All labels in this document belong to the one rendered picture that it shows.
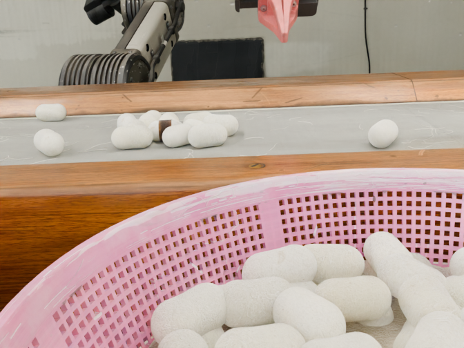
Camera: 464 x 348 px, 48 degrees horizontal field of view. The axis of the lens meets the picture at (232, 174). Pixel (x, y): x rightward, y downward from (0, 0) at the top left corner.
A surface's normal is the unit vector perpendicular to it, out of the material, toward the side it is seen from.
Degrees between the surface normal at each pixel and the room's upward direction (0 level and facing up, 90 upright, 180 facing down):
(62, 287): 75
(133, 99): 45
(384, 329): 0
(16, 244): 90
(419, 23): 90
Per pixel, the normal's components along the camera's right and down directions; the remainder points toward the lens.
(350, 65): -0.07, 0.29
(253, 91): -0.03, -0.47
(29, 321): 0.95, -0.28
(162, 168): -0.04, -0.96
